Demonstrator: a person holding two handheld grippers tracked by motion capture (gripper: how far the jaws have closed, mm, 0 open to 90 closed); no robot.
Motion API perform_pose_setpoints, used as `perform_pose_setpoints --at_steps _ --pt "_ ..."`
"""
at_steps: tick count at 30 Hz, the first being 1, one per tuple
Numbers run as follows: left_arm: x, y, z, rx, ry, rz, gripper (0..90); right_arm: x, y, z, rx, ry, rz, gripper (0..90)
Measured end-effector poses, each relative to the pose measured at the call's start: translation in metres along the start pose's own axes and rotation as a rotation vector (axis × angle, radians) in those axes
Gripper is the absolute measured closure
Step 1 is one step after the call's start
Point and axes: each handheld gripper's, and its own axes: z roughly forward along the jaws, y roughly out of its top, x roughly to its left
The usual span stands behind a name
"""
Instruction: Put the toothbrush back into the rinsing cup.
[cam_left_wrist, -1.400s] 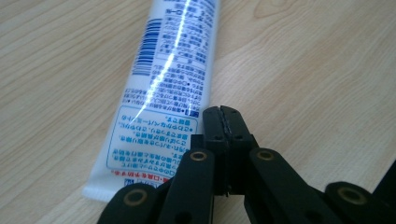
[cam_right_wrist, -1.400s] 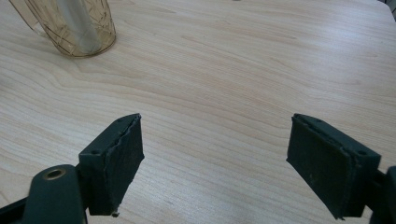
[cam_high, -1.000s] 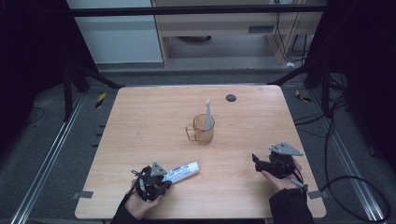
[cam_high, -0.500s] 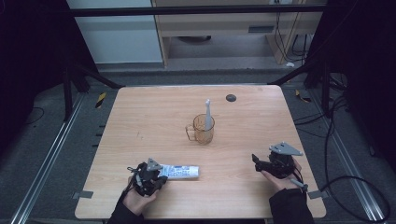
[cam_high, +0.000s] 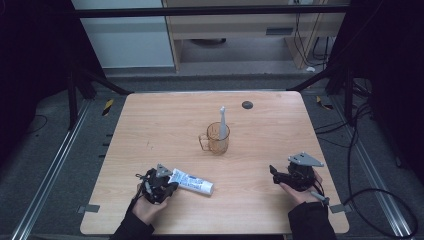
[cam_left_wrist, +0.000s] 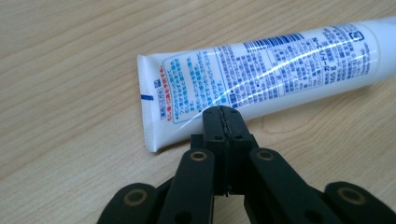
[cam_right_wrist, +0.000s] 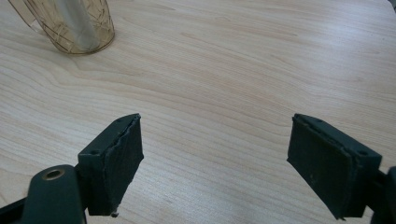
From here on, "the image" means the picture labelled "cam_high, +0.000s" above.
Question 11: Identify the black cable with grey plug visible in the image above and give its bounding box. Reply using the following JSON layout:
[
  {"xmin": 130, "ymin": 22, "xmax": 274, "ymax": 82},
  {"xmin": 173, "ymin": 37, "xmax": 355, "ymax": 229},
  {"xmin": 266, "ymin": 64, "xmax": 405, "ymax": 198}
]
[{"xmin": 309, "ymin": 188, "xmax": 420, "ymax": 240}]

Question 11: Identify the black horizontal frame bar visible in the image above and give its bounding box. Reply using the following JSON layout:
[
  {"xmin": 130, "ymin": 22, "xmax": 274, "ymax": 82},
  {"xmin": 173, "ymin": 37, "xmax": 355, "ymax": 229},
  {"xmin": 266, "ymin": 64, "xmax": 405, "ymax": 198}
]
[{"xmin": 74, "ymin": 5, "xmax": 350, "ymax": 19}]

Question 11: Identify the white toothpaste tube blue print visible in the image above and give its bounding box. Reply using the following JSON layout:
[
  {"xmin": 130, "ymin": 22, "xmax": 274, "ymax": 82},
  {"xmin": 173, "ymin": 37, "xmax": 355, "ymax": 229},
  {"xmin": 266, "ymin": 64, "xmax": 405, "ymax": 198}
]
[{"xmin": 167, "ymin": 167, "xmax": 215, "ymax": 197}]

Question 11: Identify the hanging black cables bundle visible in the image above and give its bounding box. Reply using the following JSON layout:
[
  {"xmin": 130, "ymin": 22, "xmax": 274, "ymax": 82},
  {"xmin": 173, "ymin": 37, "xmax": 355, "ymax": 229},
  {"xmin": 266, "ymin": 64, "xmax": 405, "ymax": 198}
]
[{"xmin": 292, "ymin": 12, "xmax": 337, "ymax": 68}]

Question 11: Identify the person's left hand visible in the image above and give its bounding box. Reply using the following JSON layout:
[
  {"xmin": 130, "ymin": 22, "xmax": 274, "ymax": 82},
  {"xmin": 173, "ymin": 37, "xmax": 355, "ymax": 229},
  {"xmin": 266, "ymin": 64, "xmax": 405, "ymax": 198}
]
[{"xmin": 131, "ymin": 190, "xmax": 170, "ymax": 226}]

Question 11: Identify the black metal frame stand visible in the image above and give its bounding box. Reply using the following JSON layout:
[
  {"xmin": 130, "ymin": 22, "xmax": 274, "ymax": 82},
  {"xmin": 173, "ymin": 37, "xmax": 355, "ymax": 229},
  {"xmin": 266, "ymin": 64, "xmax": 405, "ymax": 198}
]
[
  {"xmin": 286, "ymin": 62, "xmax": 356, "ymax": 127},
  {"xmin": 65, "ymin": 59, "xmax": 135, "ymax": 132}
]

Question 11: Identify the light wooden desk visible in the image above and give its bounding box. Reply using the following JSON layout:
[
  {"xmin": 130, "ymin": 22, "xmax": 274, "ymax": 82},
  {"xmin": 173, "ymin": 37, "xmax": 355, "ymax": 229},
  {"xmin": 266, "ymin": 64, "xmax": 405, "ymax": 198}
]
[{"xmin": 161, "ymin": 0, "xmax": 350, "ymax": 73}]

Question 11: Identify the thin black floor cable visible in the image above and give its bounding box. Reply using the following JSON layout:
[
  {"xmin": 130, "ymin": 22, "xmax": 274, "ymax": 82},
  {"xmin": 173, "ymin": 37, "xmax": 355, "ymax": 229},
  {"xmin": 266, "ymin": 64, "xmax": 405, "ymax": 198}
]
[{"xmin": 20, "ymin": 114, "xmax": 49, "ymax": 137}]

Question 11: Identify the white cabinet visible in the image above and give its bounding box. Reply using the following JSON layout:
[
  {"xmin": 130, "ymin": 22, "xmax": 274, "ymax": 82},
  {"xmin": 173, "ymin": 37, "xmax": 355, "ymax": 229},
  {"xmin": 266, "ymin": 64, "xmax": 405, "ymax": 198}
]
[{"xmin": 70, "ymin": 0, "xmax": 176, "ymax": 70}]

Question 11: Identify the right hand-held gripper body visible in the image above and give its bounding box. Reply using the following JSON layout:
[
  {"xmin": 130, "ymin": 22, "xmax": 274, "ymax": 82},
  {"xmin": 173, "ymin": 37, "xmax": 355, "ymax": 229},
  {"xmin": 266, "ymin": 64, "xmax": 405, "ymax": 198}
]
[{"xmin": 286, "ymin": 151, "xmax": 325, "ymax": 193}]

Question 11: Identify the yellow black tape strip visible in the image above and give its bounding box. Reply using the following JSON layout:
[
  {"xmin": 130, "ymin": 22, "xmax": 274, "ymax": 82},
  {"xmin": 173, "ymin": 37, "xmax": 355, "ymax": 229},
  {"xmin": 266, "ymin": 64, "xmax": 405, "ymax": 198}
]
[
  {"xmin": 315, "ymin": 95, "xmax": 335, "ymax": 111},
  {"xmin": 101, "ymin": 98, "xmax": 115, "ymax": 117}
]

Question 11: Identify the amber transparent cup with handle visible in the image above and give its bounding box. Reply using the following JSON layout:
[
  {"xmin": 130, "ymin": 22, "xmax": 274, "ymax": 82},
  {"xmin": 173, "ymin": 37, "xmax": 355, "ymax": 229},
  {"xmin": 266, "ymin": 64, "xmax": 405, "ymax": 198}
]
[{"xmin": 198, "ymin": 121, "xmax": 231, "ymax": 156}]

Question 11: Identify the white electric toothbrush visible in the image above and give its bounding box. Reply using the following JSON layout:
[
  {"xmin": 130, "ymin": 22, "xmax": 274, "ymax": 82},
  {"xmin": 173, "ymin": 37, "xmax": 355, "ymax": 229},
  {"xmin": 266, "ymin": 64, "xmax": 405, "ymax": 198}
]
[{"xmin": 218, "ymin": 105, "xmax": 229, "ymax": 141}]

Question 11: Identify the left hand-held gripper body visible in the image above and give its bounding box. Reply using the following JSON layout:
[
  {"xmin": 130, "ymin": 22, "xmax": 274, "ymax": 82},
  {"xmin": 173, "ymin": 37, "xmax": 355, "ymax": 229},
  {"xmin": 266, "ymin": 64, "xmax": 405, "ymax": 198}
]
[{"xmin": 134, "ymin": 162, "xmax": 174, "ymax": 205}]

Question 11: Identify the black floor cables bundle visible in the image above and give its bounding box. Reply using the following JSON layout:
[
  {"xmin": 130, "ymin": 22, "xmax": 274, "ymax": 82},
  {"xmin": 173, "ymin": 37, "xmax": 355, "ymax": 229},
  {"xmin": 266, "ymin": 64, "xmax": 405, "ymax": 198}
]
[{"xmin": 313, "ymin": 101, "xmax": 374, "ymax": 150}]

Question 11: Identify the black curtain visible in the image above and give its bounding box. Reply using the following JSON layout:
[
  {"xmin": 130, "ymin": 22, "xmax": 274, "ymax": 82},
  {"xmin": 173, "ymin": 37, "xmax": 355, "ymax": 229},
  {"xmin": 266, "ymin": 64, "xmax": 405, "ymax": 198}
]
[
  {"xmin": 324, "ymin": 0, "xmax": 424, "ymax": 188},
  {"xmin": 0, "ymin": 0, "xmax": 106, "ymax": 164}
]

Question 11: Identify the person's right hand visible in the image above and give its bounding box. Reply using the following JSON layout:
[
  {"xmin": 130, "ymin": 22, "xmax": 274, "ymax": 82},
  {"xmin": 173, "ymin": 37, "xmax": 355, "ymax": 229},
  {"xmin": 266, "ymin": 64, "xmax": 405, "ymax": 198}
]
[{"xmin": 278, "ymin": 169, "xmax": 325, "ymax": 205}]

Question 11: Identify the aluminium floor rail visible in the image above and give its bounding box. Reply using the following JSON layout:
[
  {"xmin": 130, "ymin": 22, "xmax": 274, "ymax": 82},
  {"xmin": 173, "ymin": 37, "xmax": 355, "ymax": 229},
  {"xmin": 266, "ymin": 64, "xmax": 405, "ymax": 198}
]
[
  {"xmin": 9, "ymin": 99, "xmax": 93, "ymax": 240},
  {"xmin": 329, "ymin": 95, "xmax": 415, "ymax": 239}
]

